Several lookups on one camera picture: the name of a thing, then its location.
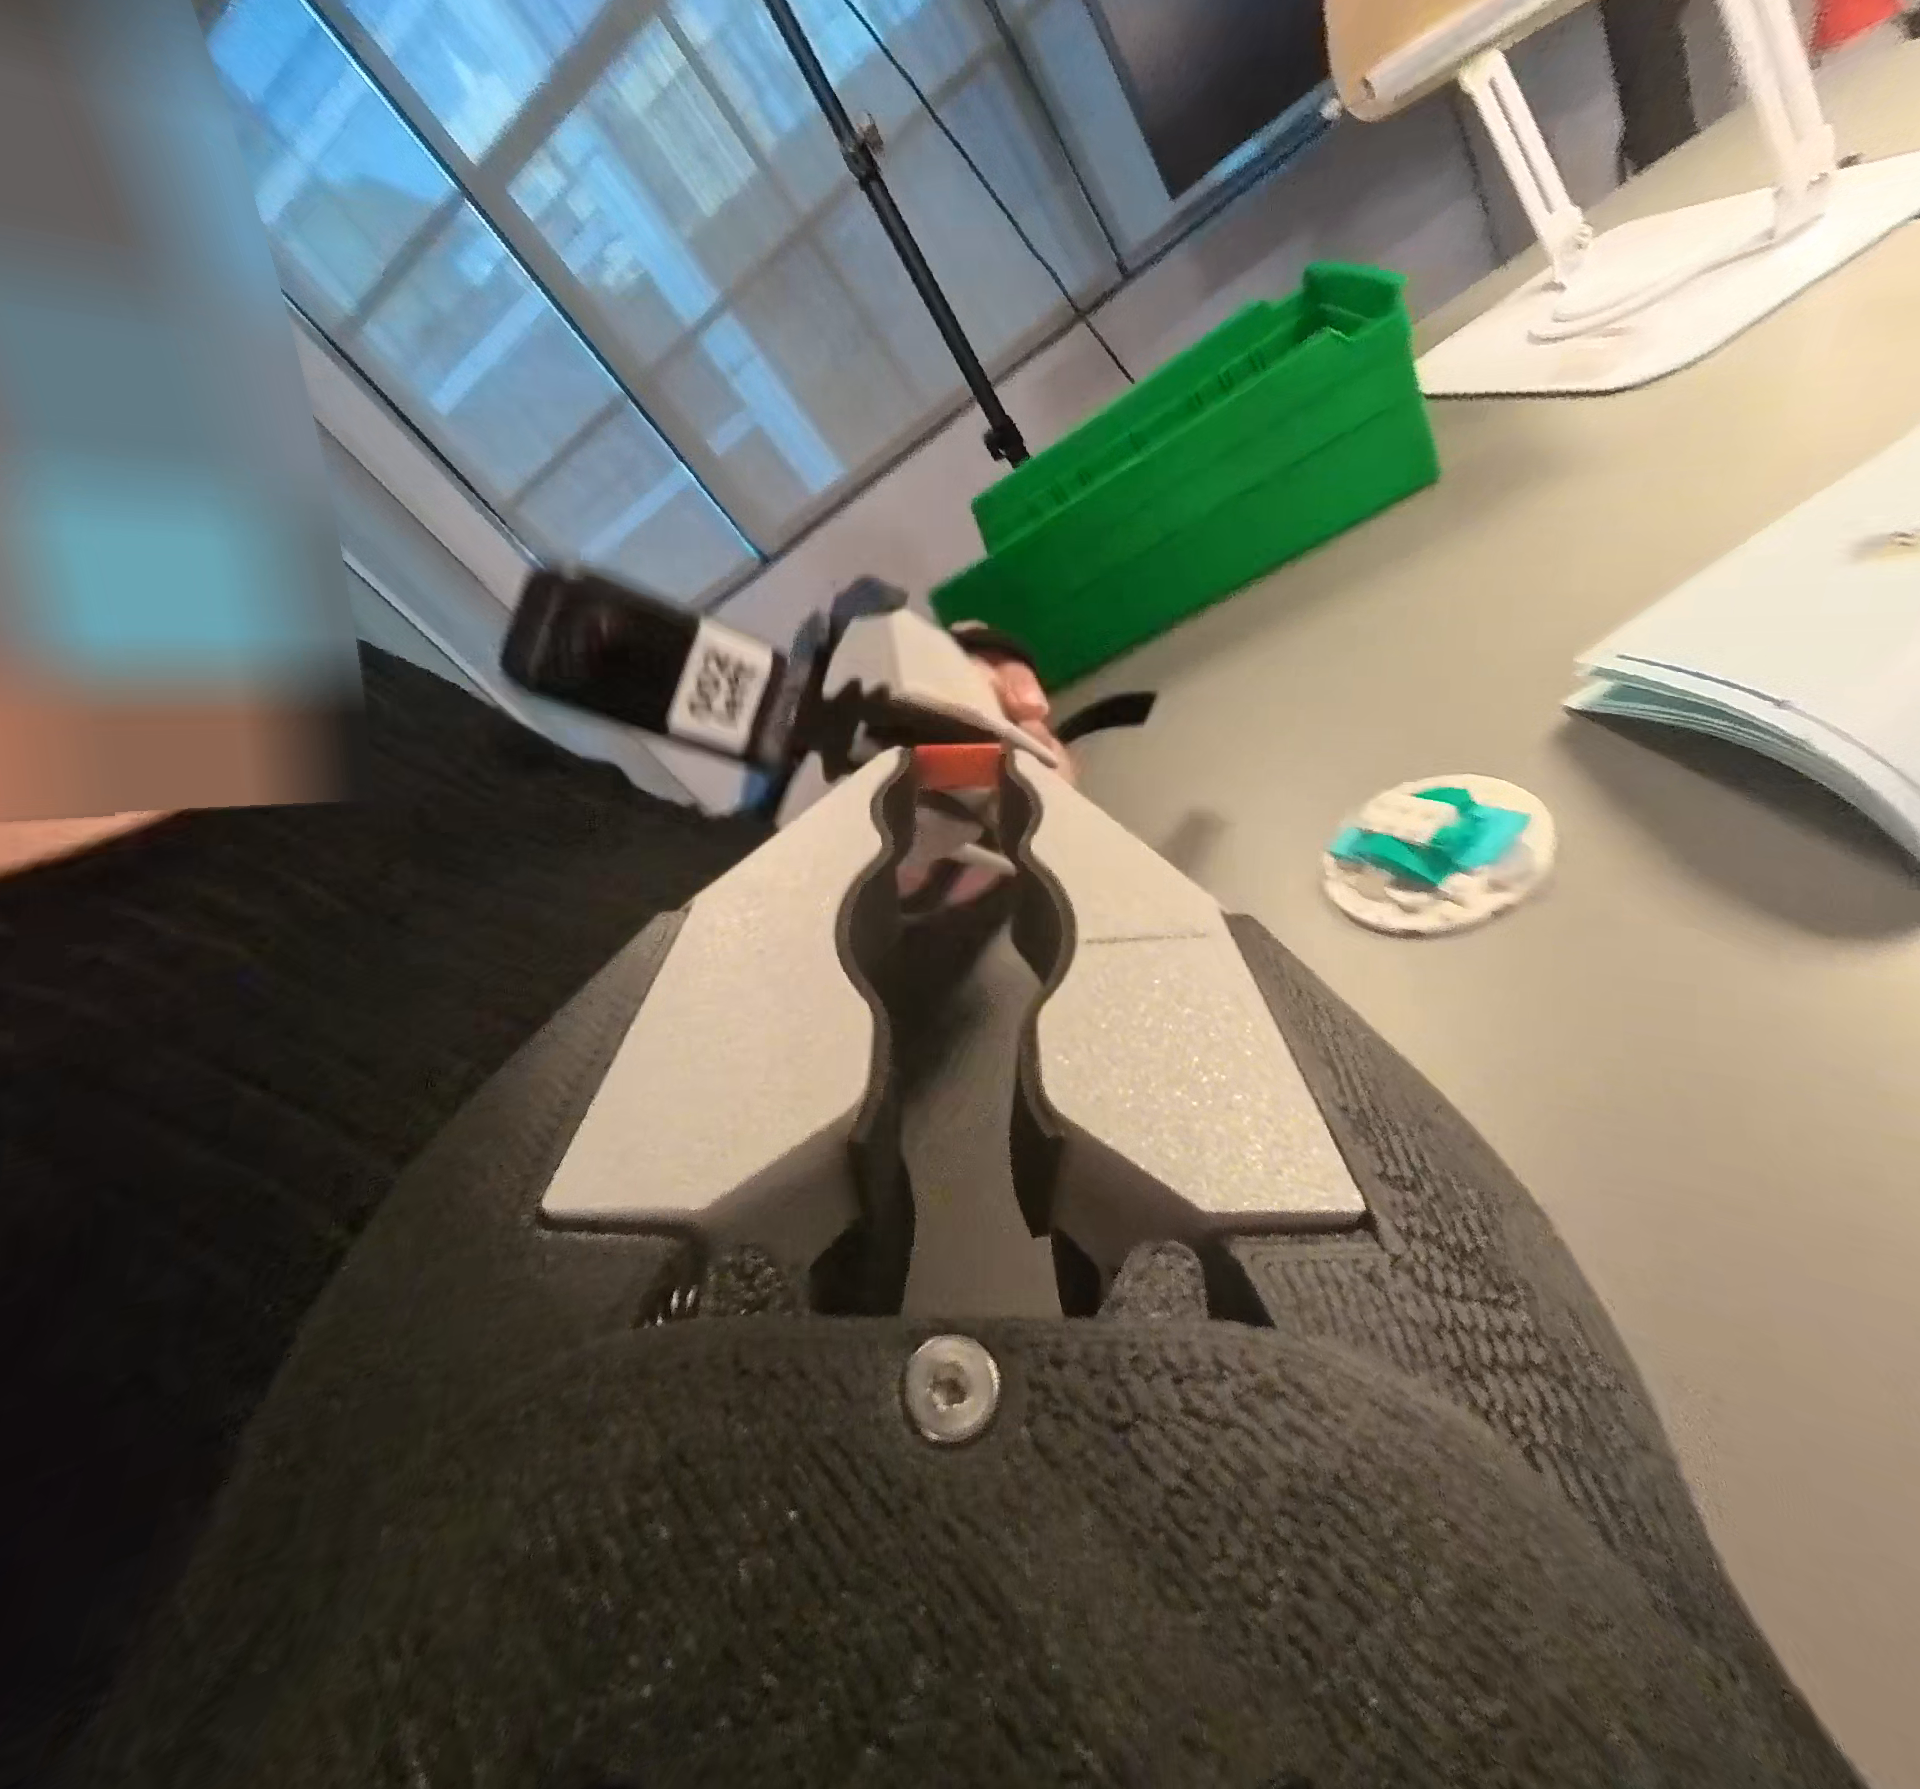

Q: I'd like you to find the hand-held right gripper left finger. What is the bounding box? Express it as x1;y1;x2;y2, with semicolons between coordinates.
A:
539;744;919;1280

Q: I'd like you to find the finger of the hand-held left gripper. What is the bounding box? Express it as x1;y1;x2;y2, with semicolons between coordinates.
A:
821;603;1053;770

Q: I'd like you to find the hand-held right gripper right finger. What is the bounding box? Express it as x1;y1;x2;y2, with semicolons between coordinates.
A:
997;754;1372;1288

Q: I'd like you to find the round white lego plate assembly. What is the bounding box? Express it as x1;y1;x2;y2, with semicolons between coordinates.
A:
1319;775;1556;942

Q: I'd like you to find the person's left hand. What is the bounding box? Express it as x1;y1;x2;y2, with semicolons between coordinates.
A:
952;624;1070;775

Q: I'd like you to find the green plastic bin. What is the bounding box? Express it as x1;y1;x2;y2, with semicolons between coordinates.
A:
927;260;1443;694

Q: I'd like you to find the glass window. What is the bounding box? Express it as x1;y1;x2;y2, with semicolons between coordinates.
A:
195;0;1148;609

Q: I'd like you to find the black tripod pole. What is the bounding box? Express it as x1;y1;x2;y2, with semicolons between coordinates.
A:
703;0;1038;469

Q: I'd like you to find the person's black knit sweater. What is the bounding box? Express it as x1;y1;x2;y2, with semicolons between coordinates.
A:
0;646;784;1789

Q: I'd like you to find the black display screen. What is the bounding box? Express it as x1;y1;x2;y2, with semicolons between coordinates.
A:
1040;0;1340;208

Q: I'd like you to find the open instruction booklet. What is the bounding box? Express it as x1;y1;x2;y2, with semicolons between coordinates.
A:
1564;427;1920;866

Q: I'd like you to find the white stand with wooden board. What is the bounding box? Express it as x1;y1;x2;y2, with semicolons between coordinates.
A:
1311;0;1920;401

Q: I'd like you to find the black cable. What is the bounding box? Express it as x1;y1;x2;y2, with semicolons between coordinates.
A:
778;0;1144;384

